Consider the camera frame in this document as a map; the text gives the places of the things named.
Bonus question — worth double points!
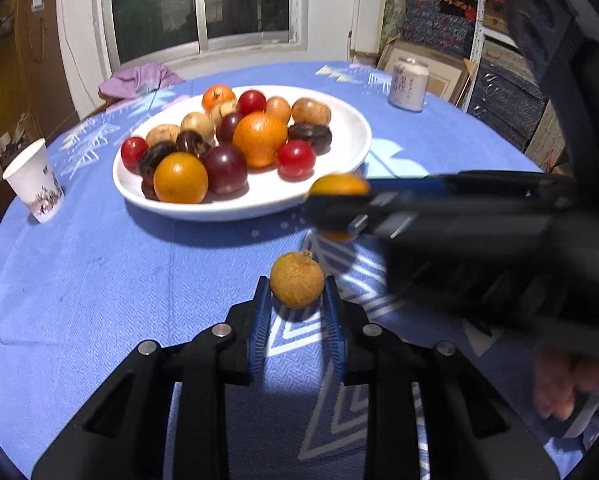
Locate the framed picture board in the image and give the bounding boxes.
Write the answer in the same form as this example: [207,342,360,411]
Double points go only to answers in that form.
[377,39,477,107]

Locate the dark flat fruit upper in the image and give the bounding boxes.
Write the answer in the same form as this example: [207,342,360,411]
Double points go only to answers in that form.
[137,141,177,179]

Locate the dark flat fruit lower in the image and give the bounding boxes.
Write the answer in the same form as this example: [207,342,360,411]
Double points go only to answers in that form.
[141,174,158,202]

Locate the dark red plum on plate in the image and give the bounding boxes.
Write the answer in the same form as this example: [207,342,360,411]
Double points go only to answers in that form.
[216,112,243,143]

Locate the orange persimmon tomato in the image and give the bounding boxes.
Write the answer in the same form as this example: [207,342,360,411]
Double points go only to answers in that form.
[153,152,208,204]

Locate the striped pepino melon on plate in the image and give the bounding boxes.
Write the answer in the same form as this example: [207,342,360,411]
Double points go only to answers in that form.
[291,98,332,126]

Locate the white beverage can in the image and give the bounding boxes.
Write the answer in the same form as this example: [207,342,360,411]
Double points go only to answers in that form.
[388,58,429,113]

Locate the purple cloth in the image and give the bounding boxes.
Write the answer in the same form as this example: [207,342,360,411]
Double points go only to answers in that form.
[98,62,184,100]

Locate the red cherry tomato on plate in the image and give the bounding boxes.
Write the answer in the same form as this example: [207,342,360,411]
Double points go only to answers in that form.
[277,140,317,179]

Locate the dark red plum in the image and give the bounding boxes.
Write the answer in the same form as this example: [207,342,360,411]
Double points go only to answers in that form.
[216,112,243,143]
[201,144,248,195]

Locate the wooden glass cabinet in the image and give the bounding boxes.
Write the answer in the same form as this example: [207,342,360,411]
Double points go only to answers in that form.
[0,0,81,221]

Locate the white storage shelf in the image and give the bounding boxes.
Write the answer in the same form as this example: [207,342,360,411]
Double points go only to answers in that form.
[461,0,517,112]

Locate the dark flat fruit right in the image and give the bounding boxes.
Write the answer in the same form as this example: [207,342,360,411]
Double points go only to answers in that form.
[288,122,332,155]

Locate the tan round fruit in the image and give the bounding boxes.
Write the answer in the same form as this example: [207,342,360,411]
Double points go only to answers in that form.
[180,112,215,145]

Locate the sliding glass window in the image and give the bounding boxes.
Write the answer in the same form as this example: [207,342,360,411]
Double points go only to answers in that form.
[94,0,308,70]

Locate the white paper cup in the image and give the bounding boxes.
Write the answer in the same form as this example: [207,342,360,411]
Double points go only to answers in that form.
[2,138,64,223]

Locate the blue printed tablecloth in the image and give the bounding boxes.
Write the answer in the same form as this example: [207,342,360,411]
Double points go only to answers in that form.
[0,60,599,480]

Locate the person's right hand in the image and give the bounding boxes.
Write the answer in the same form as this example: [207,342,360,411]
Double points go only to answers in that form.
[534,347,599,420]

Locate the striped pepino melon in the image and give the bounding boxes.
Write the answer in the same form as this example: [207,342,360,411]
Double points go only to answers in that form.
[146,124,180,148]
[291,98,332,126]

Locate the yellow orange tomato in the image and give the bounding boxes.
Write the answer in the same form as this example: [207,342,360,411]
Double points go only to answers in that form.
[308,174,371,243]

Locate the small brown longan fruit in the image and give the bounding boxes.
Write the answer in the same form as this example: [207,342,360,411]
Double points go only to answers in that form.
[270,250,325,309]

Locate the large pepino melon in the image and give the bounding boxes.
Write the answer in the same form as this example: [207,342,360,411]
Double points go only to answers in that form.
[266,96,292,125]

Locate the dark flat fruit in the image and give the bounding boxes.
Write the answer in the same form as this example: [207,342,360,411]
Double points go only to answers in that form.
[137,141,177,179]
[288,122,332,155]
[141,174,158,202]

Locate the orange mandarin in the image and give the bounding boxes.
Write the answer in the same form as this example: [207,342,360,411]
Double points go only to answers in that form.
[202,84,236,113]

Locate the tan passion fruit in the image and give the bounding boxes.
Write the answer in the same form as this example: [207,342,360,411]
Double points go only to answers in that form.
[208,99,239,128]

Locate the dark purple mangosteen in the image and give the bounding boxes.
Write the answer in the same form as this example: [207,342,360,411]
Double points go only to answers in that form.
[176,130,211,157]

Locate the large orange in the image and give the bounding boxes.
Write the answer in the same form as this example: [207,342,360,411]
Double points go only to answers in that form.
[232,112,288,169]

